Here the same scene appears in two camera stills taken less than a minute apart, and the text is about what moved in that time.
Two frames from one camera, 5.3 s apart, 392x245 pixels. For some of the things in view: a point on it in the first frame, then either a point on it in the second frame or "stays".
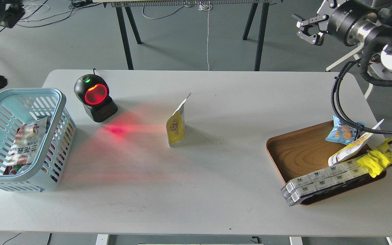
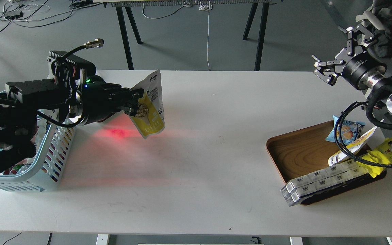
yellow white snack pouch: (175, 126) -> (150, 119)
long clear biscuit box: (292, 192) stays
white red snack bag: (27, 145) stays
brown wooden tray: (298, 153) stays
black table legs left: (119, 13) stays
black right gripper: (350, 22) -> (361, 70)
